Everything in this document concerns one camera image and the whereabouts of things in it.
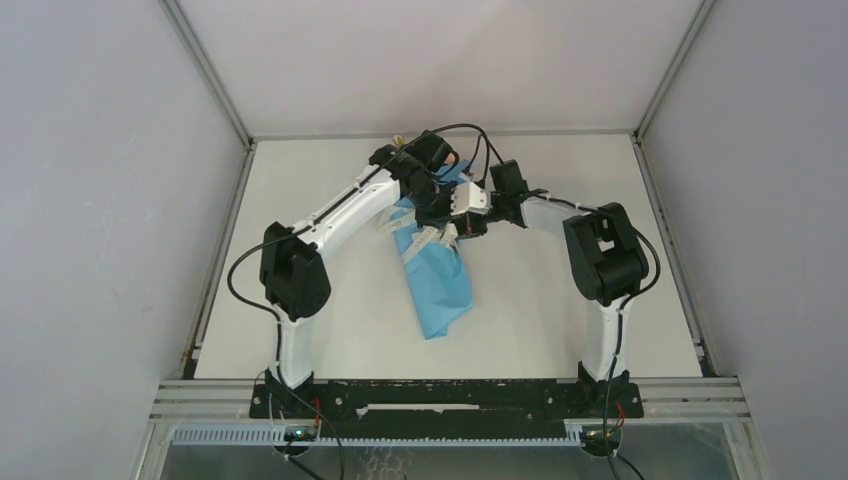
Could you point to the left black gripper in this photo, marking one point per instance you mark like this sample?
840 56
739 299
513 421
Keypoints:
441 218

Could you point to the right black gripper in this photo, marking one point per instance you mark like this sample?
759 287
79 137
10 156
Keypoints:
468 226

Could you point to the blue wrapping paper sheet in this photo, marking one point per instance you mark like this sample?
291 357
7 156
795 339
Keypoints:
439 284

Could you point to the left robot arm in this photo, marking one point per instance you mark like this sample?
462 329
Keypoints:
297 285

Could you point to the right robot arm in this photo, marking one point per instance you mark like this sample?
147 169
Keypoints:
607 263

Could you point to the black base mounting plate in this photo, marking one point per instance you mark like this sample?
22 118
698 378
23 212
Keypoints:
453 408

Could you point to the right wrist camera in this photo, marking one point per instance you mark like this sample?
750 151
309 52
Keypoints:
509 183

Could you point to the white cable duct strip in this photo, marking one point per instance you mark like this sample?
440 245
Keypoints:
257 435

